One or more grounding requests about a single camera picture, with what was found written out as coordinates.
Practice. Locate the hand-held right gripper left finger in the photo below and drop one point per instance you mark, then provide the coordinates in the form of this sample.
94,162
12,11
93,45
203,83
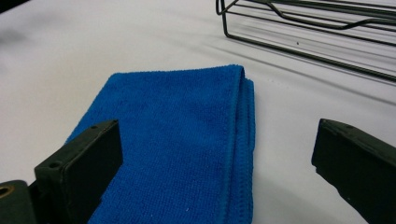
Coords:
77,174

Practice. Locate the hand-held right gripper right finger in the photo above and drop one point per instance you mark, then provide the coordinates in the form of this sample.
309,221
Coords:
358,165

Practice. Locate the blue microfibre cloth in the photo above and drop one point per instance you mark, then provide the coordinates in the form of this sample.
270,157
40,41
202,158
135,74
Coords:
180,140

